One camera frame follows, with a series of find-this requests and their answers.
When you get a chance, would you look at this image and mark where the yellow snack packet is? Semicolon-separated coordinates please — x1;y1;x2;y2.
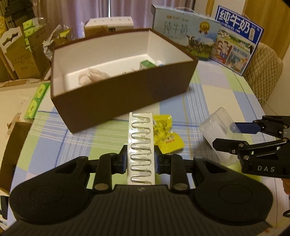
153;115;184;153

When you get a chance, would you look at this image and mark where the white cloth sock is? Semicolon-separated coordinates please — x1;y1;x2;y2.
78;68;110;86

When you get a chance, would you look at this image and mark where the green white medicine box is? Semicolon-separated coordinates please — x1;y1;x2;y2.
140;60;157;70

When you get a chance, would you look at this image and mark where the white pill bottle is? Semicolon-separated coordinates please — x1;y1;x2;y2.
155;60;164;66

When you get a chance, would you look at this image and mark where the person right hand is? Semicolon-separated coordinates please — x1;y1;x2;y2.
282;178;290;195

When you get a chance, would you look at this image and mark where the beige quilted chair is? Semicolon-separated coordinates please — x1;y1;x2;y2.
243;43;283;106

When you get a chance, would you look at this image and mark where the checkered tablecloth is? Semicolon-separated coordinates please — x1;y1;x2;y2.
6;58;286;230

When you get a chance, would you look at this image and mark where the brown cardboard storage box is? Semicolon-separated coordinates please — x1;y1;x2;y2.
51;29;198;133

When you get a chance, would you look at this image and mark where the dark blue milk carton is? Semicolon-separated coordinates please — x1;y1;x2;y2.
210;6;264;75

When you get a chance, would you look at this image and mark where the green tissue pack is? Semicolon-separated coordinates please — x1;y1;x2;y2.
24;83;50;123

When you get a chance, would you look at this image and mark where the light blue milk carton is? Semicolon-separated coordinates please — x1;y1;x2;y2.
151;5;221;60

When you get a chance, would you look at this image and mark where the large flat cardboard box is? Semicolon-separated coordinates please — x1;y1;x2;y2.
1;79;43;158

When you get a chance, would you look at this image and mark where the white appliance box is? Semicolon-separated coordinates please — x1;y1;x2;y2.
84;16;134;37

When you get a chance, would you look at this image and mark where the purple curtain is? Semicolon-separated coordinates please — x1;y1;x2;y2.
32;0;195;38

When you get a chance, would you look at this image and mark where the black folding cart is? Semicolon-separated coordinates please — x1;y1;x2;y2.
1;0;35;29

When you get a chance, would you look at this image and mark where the brown cardboard box with handle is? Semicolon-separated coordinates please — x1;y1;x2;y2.
1;24;51;79

